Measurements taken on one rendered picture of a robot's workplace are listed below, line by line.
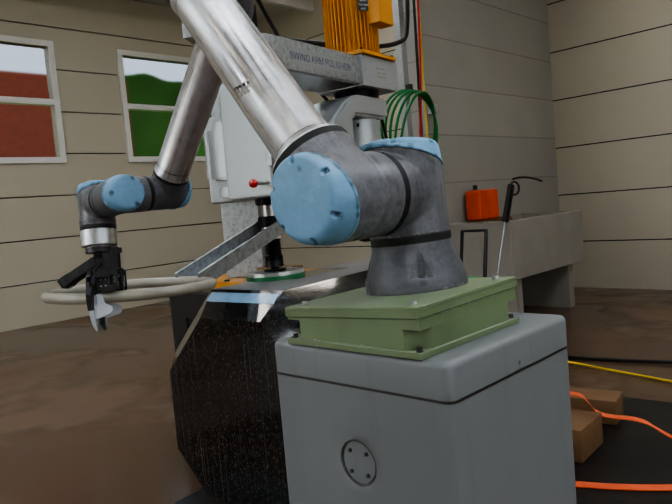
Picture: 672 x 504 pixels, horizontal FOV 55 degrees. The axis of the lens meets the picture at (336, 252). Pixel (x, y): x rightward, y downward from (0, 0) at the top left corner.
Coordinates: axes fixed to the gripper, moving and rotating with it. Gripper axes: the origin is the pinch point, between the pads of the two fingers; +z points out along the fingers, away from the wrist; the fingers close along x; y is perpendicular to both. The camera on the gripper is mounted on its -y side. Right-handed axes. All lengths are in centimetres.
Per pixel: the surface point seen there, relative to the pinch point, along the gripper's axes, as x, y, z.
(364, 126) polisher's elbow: 112, 79, -74
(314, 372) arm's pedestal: -50, 58, 13
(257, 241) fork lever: 58, 35, -23
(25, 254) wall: 564, -305, -93
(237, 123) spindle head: 61, 32, -66
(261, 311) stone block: 35, 37, 1
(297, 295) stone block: 39, 48, -3
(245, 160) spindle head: 61, 33, -53
